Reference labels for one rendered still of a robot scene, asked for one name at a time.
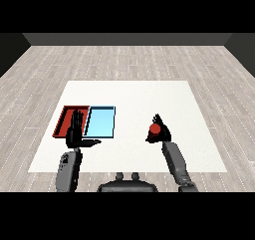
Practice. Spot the shallow red open box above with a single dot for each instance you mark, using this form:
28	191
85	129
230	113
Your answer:
63	121

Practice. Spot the dark grey robot body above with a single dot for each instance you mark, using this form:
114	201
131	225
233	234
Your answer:
127	184

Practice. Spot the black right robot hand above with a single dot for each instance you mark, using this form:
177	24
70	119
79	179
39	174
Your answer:
165	132

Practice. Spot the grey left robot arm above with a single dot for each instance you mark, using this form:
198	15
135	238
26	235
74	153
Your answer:
68	170

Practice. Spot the small red can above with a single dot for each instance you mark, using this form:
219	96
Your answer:
154	130

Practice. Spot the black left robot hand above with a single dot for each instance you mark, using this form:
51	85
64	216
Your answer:
73	135

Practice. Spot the shallow light blue open box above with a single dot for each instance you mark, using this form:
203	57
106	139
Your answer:
101	121

